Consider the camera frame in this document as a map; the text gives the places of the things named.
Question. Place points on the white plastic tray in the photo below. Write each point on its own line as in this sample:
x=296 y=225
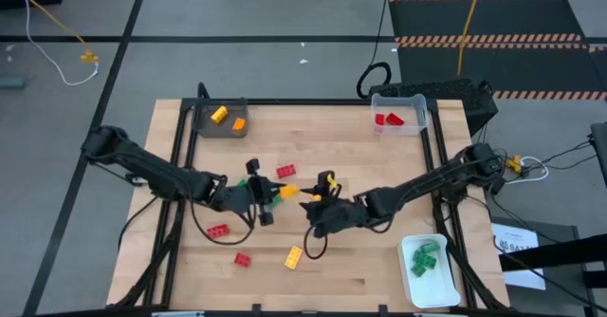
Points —
x=438 y=288

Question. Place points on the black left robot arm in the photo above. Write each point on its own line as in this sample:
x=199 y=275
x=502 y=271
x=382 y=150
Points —
x=156 y=174

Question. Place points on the long yellow toy block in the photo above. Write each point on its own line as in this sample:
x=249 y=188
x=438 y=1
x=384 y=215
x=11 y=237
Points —
x=293 y=257

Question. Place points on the yellow rectangular toy block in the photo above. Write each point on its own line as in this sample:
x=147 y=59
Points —
x=239 y=124
x=219 y=114

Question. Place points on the small green toy block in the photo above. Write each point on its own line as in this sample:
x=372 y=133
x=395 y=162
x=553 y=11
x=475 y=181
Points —
x=430 y=247
x=417 y=270

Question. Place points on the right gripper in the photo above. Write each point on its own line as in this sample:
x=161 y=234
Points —
x=348 y=210

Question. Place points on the black hazard striped floor mat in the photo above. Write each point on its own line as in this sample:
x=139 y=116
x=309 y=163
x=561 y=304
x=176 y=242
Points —
x=521 y=18
x=531 y=70

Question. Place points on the white paper sheet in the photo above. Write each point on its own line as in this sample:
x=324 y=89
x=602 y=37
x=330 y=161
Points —
x=528 y=279

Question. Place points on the red rectangular toy block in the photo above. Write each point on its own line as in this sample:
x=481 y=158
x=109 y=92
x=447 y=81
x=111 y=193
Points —
x=286 y=171
x=217 y=231
x=394 y=119
x=379 y=119

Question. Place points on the yellow floor connector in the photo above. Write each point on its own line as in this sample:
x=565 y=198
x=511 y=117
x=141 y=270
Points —
x=514 y=162

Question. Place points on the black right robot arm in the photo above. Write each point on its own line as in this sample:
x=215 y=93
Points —
x=427 y=181

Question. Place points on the grey floor object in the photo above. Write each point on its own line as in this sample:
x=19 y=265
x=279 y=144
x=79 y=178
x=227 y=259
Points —
x=12 y=82

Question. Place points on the green rectangular toy block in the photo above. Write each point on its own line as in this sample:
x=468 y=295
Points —
x=424 y=260
x=276 y=202
x=242 y=182

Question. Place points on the dark grey side table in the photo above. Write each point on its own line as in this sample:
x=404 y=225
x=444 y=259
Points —
x=562 y=229

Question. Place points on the black aluminium table frame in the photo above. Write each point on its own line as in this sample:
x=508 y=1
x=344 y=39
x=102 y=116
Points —
x=308 y=102

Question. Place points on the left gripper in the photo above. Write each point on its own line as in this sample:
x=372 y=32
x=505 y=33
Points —
x=237 y=198

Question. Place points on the small red toy block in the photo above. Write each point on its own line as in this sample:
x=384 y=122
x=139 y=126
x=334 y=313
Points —
x=243 y=260

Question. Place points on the clear plastic bin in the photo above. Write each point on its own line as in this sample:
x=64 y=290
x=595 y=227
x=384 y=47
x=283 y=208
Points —
x=410 y=104

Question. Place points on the grey translucent plastic bin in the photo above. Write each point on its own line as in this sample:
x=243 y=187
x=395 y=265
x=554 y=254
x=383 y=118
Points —
x=208 y=128

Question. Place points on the black beam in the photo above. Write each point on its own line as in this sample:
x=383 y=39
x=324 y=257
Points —
x=569 y=250

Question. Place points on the black perforated equipment box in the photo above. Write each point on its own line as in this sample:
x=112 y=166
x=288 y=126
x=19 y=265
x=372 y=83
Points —
x=450 y=91

